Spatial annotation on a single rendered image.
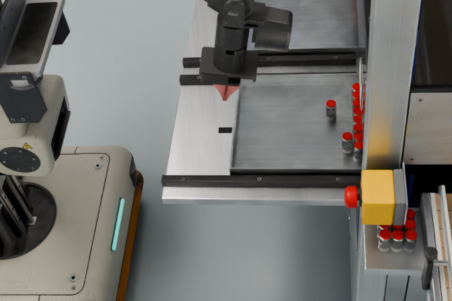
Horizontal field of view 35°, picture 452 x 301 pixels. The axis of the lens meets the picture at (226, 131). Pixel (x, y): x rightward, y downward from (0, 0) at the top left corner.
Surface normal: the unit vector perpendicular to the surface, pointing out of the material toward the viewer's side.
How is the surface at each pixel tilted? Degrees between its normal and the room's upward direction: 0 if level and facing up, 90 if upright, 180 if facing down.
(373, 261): 0
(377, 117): 90
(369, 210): 90
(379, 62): 90
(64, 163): 0
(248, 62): 11
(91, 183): 0
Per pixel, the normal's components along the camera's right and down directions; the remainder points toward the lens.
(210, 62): 0.07, -0.62
